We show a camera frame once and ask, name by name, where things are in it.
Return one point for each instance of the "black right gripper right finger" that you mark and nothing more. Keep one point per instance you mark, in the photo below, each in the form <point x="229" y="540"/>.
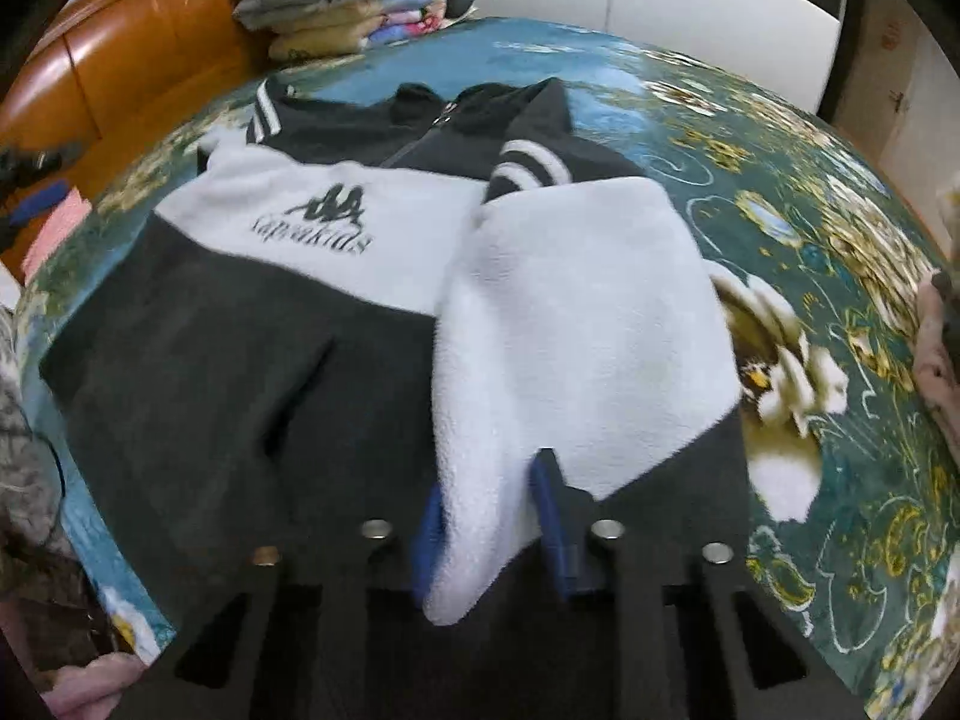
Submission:
<point x="564" y="514"/>

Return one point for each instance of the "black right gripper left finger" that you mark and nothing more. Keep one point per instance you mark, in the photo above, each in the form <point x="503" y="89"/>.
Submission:
<point x="427" y="546"/>

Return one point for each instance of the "black and white fleece jacket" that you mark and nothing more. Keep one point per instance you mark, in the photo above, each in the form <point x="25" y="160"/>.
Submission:
<point x="352" y="305"/>

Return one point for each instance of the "teal floral bedspread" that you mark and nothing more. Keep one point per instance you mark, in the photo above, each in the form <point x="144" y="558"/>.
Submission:
<point x="841" y="598"/>

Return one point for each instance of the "pink striped cloth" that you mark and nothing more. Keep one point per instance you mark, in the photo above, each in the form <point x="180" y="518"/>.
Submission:
<point x="63" y="220"/>

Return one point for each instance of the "tan folded blanket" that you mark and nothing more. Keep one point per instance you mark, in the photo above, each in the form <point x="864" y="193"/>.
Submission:
<point x="337" y="31"/>

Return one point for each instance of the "colourful patterned folded blanket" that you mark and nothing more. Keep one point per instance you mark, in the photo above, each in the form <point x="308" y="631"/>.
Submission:
<point x="401" y="20"/>

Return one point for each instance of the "orange wooden headboard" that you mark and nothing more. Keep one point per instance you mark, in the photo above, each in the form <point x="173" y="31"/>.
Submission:
<point x="116" y="76"/>

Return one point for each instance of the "wooden door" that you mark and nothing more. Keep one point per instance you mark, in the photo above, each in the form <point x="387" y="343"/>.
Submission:
<point x="900" y="102"/>

